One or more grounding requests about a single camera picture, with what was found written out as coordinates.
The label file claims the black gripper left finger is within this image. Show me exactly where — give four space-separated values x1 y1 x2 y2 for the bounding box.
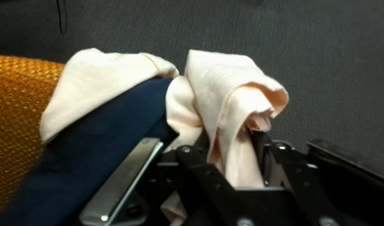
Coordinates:
174 143 244 226

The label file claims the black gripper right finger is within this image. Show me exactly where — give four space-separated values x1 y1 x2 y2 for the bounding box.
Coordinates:
248 129 328 226

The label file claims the navy blue shirt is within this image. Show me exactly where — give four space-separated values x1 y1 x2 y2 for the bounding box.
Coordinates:
0 77 181 226

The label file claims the orange mesh chair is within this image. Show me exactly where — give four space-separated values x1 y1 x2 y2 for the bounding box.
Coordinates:
0 54 67 221

